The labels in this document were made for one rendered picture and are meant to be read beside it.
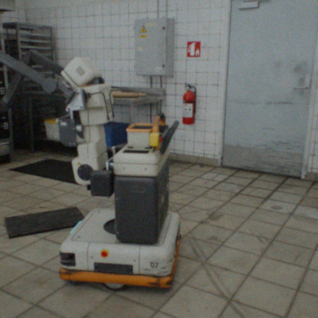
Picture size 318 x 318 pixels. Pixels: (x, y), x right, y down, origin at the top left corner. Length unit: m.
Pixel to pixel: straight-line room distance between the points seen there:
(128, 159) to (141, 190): 0.19
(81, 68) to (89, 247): 1.01
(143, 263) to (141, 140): 0.70
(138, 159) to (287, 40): 3.03
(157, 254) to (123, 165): 0.54
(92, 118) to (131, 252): 0.80
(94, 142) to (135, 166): 0.35
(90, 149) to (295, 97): 2.96
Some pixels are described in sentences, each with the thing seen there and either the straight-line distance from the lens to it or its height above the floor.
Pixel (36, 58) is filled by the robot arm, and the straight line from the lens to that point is 2.68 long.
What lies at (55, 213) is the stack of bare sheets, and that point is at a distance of 3.50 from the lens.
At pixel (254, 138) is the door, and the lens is 4.86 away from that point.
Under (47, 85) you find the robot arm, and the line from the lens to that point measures 2.14.
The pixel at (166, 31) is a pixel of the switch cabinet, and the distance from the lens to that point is 5.05.
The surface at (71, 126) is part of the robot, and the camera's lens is 2.27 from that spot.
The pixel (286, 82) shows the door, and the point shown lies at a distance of 4.70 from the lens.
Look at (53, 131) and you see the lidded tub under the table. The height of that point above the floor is 0.34.
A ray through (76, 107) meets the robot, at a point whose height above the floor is 1.06.
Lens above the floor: 1.28
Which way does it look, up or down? 14 degrees down
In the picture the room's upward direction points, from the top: 1 degrees clockwise
